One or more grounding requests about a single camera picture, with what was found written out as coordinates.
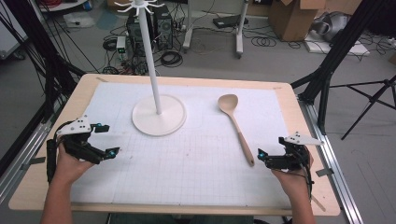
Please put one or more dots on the black tripod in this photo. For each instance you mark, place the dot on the black tripod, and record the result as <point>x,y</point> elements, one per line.
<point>372,99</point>

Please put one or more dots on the black computer tower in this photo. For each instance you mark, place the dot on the black computer tower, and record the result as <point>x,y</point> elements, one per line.
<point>163,26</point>
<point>135,34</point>

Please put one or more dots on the grey rounded device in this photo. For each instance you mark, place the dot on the grey rounded device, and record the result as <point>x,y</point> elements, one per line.
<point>331,26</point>

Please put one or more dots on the flat black device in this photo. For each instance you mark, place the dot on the flat black device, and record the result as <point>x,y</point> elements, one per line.
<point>229,21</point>

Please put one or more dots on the grey metal bracket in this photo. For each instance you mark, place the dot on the grey metal bracket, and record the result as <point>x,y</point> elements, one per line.
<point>324,172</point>
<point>37,160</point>

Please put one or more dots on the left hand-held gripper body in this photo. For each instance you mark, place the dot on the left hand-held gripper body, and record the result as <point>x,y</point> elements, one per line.
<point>76,127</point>

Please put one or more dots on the black frame post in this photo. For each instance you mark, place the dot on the black frame post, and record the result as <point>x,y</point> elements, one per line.
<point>337,49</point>

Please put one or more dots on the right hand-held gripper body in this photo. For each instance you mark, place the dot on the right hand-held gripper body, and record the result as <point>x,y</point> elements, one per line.
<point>291,157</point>

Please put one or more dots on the person's left hand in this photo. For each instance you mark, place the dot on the person's left hand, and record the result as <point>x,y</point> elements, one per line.
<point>69,168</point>

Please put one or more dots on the cardboard box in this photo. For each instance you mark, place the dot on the cardboard box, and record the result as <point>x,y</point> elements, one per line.
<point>291,21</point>

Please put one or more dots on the wooden spoon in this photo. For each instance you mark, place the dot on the wooden spoon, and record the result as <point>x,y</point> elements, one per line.
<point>228,104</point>

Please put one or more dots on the white box with green light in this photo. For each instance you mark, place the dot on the white box with green light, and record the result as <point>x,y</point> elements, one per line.
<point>121,43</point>

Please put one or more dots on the aluminium rail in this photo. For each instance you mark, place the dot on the aluminium rail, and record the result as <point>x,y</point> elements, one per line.
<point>21,155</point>
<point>334,177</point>

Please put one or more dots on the round white table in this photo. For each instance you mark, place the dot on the round white table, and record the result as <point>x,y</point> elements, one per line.
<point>62,4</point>

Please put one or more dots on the white stand leg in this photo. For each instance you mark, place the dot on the white stand leg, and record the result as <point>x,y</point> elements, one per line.
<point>239,40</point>
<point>187,34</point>

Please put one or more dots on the white board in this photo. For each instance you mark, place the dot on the white board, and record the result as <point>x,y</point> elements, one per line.
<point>342,48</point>

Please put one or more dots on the white grid mat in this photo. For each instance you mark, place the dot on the white grid mat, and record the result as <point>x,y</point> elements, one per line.
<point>186,168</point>

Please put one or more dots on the white hook stand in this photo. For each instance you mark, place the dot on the white hook stand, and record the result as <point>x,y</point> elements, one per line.
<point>158,119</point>

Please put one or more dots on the person's right hand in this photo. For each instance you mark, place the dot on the person's right hand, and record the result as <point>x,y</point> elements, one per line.
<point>292,183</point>

